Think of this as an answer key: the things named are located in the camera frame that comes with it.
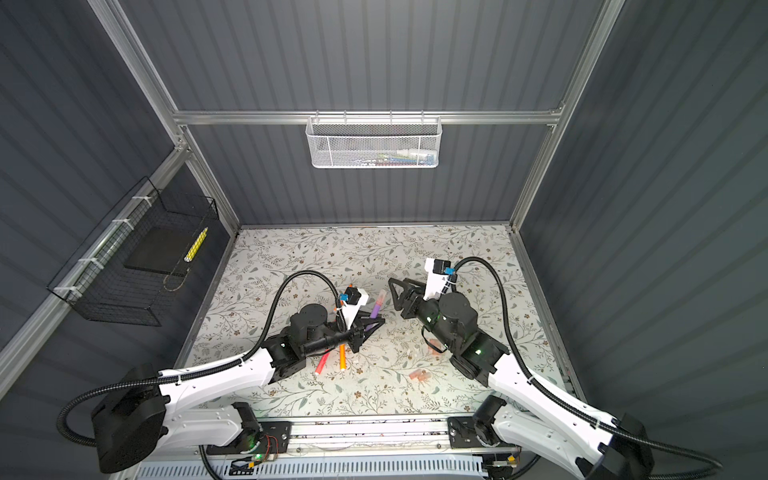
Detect black foam block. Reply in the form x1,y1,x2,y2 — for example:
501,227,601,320
124,227,193,277

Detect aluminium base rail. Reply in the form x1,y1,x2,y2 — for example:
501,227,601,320
260,412,520,457

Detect white vented cable duct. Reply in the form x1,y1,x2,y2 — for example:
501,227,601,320
134,455,487,480

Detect white wire mesh basket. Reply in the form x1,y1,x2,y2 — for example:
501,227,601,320
305,116,443,169

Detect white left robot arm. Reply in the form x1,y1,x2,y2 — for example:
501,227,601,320
91,304,385,474

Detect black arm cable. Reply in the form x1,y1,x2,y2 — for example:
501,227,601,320
452,256,724,480
56,269,343,448

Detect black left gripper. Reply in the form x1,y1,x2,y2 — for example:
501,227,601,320
302,309,384,360

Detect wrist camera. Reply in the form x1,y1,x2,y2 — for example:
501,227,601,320
339,285,369,330
423,258,457,300

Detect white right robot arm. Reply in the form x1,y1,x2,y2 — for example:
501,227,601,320
388,278,655,479

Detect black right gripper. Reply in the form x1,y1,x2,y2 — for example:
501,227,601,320
391,275,459,353

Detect yellow marker in basket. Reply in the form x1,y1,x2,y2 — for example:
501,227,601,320
183,227,209,263

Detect yellow orange marker pen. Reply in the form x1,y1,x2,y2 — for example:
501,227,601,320
339,344,347,371

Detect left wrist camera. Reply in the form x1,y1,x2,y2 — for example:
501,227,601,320
339,285,369,330

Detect purple marker pen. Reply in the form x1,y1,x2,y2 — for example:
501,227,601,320
370,289,387,319

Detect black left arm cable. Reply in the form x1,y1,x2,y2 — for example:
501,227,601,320
56,269,343,448

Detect black wire basket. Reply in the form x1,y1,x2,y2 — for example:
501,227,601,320
48,181,219,327

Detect pens in white basket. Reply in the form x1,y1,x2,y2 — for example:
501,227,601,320
334,149,439,168

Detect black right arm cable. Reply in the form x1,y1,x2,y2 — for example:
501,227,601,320
452,256,724,480

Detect pink marker pen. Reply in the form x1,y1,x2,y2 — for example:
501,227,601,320
315,352,330,375

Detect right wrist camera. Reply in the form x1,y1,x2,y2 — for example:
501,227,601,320
423,258,457,300

